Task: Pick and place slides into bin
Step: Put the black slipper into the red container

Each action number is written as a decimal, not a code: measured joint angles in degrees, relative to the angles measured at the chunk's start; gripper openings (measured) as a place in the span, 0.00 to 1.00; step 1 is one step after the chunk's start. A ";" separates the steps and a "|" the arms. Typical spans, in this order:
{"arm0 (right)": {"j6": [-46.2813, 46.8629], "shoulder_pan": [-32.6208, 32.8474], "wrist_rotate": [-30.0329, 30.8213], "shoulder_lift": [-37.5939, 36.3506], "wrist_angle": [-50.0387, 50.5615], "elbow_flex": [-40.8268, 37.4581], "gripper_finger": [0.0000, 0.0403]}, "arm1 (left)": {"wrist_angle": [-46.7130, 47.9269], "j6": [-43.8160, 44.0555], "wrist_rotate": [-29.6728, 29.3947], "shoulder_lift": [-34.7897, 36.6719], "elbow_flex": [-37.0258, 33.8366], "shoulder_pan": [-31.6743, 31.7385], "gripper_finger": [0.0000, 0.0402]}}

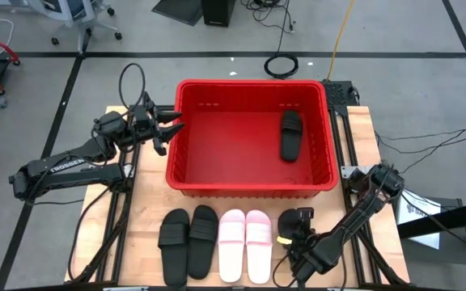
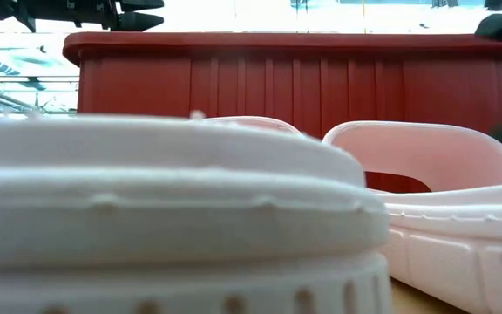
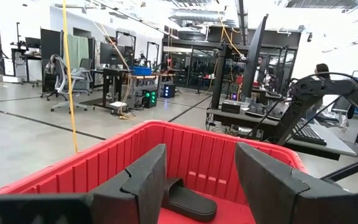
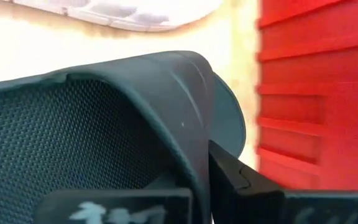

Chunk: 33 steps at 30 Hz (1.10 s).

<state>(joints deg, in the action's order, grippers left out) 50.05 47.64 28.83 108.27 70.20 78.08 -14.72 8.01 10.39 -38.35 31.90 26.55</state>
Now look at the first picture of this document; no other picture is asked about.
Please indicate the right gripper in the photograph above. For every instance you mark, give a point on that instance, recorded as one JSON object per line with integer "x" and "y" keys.
{"x": 303, "y": 242}

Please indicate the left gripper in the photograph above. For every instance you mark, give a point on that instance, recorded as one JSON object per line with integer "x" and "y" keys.
{"x": 146, "y": 133}

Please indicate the pink slide sandal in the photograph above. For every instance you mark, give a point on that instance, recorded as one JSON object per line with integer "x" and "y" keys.
{"x": 259, "y": 258}
{"x": 231, "y": 258}

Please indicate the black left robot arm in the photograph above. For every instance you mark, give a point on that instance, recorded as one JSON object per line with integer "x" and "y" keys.
{"x": 75, "y": 171}

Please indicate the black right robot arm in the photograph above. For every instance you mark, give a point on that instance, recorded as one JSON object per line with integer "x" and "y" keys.
{"x": 338, "y": 238}

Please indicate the red plastic bin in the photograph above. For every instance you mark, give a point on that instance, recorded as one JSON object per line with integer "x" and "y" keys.
{"x": 233, "y": 161}

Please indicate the yellow tag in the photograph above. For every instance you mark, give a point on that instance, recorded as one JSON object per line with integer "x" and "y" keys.
{"x": 285, "y": 240}

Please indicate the silver mounting plate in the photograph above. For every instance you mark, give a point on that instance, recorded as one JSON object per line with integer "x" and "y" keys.
{"x": 348, "y": 170}

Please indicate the black floor mat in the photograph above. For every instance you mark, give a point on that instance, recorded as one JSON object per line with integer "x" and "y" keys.
{"x": 176, "y": 10}

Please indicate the white printed paper sheet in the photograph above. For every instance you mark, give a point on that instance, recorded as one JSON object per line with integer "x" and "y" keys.
{"x": 419, "y": 204}

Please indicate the black computer tower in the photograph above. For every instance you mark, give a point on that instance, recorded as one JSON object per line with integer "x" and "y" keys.
{"x": 217, "y": 12}

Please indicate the white office chair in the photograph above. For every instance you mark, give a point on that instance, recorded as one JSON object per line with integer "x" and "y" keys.
{"x": 75, "y": 12}

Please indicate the black metal stand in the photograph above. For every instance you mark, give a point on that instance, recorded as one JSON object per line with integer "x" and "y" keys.
{"x": 451, "y": 220}

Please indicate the black perforated box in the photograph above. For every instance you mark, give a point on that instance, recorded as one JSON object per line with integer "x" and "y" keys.
{"x": 338, "y": 95}

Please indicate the grey side table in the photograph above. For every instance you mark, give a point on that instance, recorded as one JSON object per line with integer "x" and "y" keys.
{"x": 455, "y": 252}

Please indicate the grey table foot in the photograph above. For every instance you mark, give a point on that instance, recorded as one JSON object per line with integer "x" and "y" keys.
{"x": 6, "y": 3}

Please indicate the black right aluminium frame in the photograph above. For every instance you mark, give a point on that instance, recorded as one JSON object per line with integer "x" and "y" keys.
{"x": 372, "y": 250}

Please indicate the black aluminium frame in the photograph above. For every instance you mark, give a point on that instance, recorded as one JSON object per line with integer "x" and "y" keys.
{"x": 372, "y": 250}
{"x": 119, "y": 250}

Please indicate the black frame crossbar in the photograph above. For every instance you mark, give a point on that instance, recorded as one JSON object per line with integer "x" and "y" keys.
{"x": 200, "y": 289}

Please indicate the black left aluminium frame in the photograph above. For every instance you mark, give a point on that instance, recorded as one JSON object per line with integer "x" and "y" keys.
{"x": 119, "y": 250}

